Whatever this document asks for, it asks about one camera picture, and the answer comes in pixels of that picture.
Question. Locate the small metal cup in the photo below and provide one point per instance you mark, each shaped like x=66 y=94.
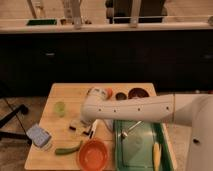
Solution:
x=121 y=96

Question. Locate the grey folded cloth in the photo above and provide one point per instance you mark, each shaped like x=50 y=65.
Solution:
x=109 y=124

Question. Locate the orange plastic bowl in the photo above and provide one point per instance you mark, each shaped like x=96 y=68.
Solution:
x=93 y=155

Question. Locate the black chair base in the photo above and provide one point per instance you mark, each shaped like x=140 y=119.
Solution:
x=11 y=127

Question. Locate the orange fruit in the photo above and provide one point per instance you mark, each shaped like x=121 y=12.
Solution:
x=109 y=92

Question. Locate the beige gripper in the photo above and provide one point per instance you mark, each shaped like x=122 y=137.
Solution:
x=82 y=127

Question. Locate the dark red bowl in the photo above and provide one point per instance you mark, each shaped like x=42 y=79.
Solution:
x=137 y=93

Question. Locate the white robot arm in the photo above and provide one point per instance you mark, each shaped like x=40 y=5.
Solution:
x=194 y=110

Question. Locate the yellow corn cob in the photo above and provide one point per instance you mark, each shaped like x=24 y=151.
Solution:
x=156 y=156

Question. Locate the green cucumber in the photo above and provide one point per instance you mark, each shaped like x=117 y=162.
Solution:
x=66 y=151

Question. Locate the green plastic tray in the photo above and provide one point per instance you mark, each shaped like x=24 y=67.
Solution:
x=135 y=152

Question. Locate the black whiteboard eraser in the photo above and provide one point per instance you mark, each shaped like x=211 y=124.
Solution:
x=73 y=128

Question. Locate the green plastic cup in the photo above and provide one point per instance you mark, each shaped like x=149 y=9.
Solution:
x=59 y=108

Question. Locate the blue sponge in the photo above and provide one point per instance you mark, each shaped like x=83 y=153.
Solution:
x=39 y=136

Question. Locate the green tray on counter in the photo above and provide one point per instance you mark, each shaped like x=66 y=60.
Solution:
x=41 y=22

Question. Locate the metal spoon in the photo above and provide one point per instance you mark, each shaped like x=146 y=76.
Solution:
x=125 y=133

